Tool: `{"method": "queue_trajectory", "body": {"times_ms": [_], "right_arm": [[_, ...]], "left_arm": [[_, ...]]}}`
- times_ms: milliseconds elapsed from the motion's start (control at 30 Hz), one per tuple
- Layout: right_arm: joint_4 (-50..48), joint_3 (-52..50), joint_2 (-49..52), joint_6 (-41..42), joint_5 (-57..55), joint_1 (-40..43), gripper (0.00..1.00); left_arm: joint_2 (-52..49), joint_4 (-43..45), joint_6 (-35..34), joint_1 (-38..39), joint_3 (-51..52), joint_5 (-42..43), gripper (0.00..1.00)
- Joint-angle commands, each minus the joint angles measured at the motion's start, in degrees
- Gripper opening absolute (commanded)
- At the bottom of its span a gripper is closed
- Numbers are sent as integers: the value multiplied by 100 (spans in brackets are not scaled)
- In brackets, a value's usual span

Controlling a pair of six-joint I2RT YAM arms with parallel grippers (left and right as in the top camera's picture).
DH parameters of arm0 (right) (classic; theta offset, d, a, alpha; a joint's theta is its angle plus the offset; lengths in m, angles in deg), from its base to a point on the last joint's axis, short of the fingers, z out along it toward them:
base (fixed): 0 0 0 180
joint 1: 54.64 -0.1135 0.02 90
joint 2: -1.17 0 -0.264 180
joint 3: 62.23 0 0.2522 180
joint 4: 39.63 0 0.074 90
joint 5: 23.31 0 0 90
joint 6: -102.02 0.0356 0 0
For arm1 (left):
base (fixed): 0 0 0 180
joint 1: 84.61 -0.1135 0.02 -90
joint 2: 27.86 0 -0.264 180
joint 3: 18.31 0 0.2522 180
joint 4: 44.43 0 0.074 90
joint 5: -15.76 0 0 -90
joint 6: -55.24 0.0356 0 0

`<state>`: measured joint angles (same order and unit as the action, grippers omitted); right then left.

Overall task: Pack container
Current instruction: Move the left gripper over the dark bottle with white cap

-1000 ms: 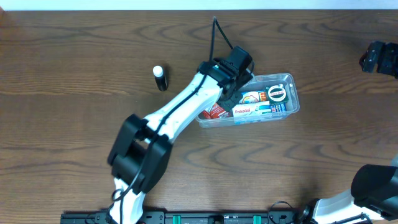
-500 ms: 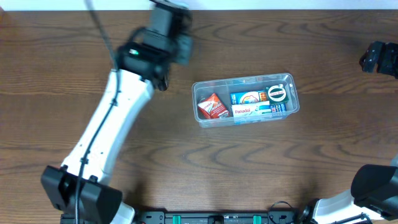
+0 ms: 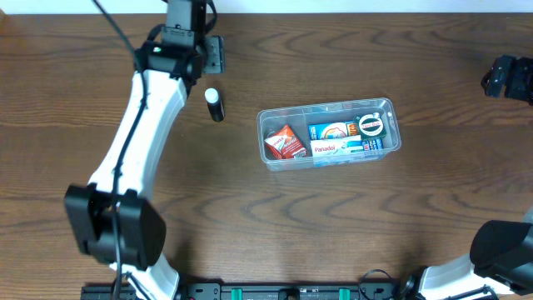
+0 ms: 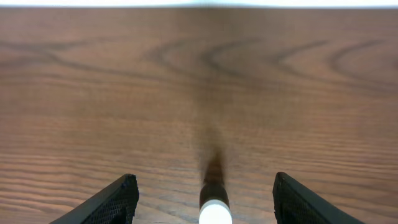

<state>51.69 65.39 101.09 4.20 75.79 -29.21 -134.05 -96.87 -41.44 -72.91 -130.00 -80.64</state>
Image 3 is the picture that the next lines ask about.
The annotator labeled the black bottle white cap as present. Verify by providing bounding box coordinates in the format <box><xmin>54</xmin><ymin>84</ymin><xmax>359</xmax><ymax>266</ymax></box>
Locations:
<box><xmin>204</xmin><ymin>87</ymin><xmax>225</xmax><ymax>123</ymax></box>

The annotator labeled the red Panadol box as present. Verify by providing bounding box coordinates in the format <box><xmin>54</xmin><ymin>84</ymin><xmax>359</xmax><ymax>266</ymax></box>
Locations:
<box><xmin>264</xmin><ymin>125</ymin><xmax>307</xmax><ymax>160</ymax></box>

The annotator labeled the clear plastic container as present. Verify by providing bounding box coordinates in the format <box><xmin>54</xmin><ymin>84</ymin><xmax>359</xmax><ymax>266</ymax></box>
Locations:
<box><xmin>257</xmin><ymin>97</ymin><xmax>401</xmax><ymax>171</ymax></box>

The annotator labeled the green round balm box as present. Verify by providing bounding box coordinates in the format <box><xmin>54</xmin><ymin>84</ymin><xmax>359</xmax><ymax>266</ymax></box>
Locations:
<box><xmin>354</xmin><ymin>112</ymin><xmax>386</xmax><ymax>139</ymax></box>

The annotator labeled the blue Cool Fever box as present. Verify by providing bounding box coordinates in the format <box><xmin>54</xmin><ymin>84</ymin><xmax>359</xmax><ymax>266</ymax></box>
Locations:
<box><xmin>308</xmin><ymin>121</ymin><xmax>386</xmax><ymax>165</ymax></box>

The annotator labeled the white Panadol box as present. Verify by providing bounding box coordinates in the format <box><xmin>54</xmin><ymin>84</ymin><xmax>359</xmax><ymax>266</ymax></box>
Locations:
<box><xmin>310</xmin><ymin>135</ymin><xmax>364</xmax><ymax>157</ymax></box>

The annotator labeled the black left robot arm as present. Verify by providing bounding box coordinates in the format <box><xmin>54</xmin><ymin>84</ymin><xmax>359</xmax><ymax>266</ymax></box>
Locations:
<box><xmin>64</xmin><ymin>36</ymin><xmax>225</xmax><ymax>299</ymax></box>

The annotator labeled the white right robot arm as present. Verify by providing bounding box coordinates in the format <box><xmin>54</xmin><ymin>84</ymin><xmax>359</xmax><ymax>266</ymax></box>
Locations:
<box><xmin>395</xmin><ymin>55</ymin><xmax>532</xmax><ymax>300</ymax></box>

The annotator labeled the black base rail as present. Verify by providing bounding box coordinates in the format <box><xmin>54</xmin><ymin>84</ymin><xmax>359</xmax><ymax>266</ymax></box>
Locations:
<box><xmin>81</xmin><ymin>282</ymin><xmax>499</xmax><ymax>300</ymax></box>

